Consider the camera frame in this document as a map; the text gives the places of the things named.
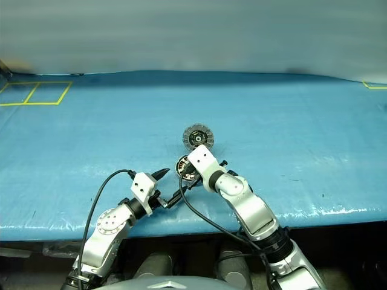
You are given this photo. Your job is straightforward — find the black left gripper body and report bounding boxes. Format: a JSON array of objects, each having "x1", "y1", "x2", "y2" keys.
[{"x1": 148, "y1": 180, "x2": 163, "y2": 214}]

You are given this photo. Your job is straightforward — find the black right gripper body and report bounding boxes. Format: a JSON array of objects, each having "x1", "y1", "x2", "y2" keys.
[{"x1": 181, "y1": 171, "x2": 202, "y2": 190}]

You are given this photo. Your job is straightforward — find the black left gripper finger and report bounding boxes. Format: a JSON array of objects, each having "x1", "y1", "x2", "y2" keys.
[
  {"x1": 158, "y1": 193, "x2": 184, "y2": 210},
  {"x1": 150, "y1": 168, "x2": 171, "y2": 183}
]

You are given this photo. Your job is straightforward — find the copper wound motor stator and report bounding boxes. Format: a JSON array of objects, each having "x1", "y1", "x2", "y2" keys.
[{"x1": 174, "y1": 154, "x2": 197, "y2": 182}]

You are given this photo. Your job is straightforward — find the grey motor stator copper coils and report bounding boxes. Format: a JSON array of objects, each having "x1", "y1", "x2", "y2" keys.
[{"x1": 181, "y1": 124, "x2": 216, "y2": 153}]

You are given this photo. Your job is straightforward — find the dark rounded shape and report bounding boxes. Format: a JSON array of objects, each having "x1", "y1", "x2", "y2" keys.
[
  {"x1": 216, "y1": 241, "x2": 253, "y2": 290},
  {"x1": 132, "y1": 253, "x2": 177, "y2": 280}
]

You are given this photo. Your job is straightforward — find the grey robot torso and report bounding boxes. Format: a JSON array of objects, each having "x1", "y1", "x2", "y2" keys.
[{"x1": 110, "y1": 272, "x2": 226, "y2": 290}]

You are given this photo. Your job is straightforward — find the blue plastic table cover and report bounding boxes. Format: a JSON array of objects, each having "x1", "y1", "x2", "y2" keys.
[{"x1": 0, "y1": 69, "x2": 387, "y2": 242}]

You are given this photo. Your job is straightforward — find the yellow tape double square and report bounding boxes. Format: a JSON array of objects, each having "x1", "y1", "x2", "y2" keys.
[{"x1": 0, "y1": 80, "x2": 73, "y2": 106}]

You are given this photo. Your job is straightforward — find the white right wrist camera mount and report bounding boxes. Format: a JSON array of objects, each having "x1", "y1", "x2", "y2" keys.
[{"x1": 186, "y1": 144, "x2": 227, "y2": 193}]

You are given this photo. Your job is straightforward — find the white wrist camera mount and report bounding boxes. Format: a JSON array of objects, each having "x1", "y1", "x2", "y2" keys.
[
  {"x1": 186, "y1": 144, "x2": 227, "y2": 193},
  {"x1": 130, "y1": 172, "x2": 158, "y2": 217}
]

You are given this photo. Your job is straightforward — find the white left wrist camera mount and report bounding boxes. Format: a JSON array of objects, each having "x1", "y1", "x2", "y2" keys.
[{"x1": 130, "y1": 172, "x2": 158, "y2": 217}]

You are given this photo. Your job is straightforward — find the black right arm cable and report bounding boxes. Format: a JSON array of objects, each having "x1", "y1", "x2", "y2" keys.
[{"x1": 178, "y1": 176, "x2": 278, "y2": 290}]

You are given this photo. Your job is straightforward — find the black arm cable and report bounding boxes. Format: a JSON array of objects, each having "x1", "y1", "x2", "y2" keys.
[
  {"x1": 77, "y1": 169, "x2": 135, "y2": 280},
  {"x1": 178, "y1": 176, "x2": 278, "y2": 290}
]

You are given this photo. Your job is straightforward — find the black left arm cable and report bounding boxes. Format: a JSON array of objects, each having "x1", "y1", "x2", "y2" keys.
[{"x1": 77, "y1": 169, "x2": 135, "y2": 280}]

